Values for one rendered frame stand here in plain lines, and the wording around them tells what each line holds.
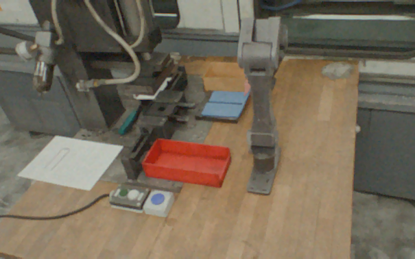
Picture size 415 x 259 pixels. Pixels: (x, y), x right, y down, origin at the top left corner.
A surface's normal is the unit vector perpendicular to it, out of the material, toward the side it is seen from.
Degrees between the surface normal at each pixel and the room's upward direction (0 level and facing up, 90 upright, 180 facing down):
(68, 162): 1
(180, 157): 0
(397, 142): 90
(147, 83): 0
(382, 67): 90
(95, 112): 90
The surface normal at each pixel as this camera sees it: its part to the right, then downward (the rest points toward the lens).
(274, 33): -0.27, -0.26
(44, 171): -0.13, -0.79
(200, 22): -0.37, 0.62
